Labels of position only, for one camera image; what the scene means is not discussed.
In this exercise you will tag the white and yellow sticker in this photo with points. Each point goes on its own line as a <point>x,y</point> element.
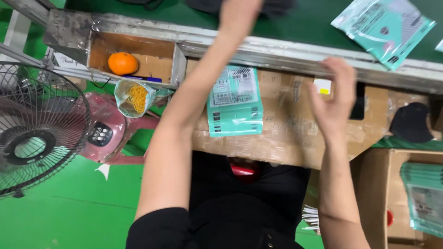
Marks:
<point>322,86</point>

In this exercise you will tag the stack of teal mailer bags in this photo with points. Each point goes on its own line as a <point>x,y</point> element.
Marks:
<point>235,103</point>

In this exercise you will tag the brown cardboard carton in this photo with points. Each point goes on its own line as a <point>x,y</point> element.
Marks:
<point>377,193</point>

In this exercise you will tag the bag of yellow rubber bands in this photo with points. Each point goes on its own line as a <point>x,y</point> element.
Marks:
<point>135,98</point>

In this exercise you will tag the white paper scrap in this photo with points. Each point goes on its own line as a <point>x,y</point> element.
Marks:
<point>103,170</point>

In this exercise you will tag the red stool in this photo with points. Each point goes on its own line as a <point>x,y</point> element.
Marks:
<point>244,169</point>

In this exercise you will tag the pink fan with black grille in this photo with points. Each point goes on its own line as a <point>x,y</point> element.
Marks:
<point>41,128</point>

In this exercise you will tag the taped cardboard work board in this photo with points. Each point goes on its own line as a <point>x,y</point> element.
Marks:
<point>287,138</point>

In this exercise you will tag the white printed card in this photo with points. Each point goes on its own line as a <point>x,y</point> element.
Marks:
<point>69,61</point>

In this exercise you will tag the orange fruit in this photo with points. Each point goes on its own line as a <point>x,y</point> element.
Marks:
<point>123,63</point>

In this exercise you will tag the open cardboard tray box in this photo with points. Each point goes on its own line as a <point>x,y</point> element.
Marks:
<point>152,52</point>

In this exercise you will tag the black garment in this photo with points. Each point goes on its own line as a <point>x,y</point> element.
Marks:
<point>277,6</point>

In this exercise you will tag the small red object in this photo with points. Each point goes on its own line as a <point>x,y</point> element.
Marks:
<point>390,218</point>

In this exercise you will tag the teal mailer bag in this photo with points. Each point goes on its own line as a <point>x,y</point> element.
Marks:
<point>384,29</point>

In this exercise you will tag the blue pen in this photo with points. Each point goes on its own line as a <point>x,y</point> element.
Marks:
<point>145,79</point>

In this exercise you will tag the pile of teal packets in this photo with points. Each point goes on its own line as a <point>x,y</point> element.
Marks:
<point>424,197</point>

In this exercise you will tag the metal conveyor frame rail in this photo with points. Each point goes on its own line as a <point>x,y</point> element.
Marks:
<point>277,52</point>

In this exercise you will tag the person's left hand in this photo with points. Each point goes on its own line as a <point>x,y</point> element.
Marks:
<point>238,15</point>

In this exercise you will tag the white paper strips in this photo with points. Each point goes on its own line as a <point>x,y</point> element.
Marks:
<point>310,217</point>

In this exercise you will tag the person's right hand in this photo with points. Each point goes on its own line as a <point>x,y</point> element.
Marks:
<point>334,110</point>

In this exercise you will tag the black cloth piece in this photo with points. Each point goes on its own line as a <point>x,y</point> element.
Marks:
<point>412,122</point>

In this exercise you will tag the green conveyor belt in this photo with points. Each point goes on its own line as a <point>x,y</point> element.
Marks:
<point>304,24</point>

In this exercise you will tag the grey metal stand frame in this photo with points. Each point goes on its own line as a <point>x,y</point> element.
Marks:
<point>20,31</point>

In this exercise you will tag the person's black clothing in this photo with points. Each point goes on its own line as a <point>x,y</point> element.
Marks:
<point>235,214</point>

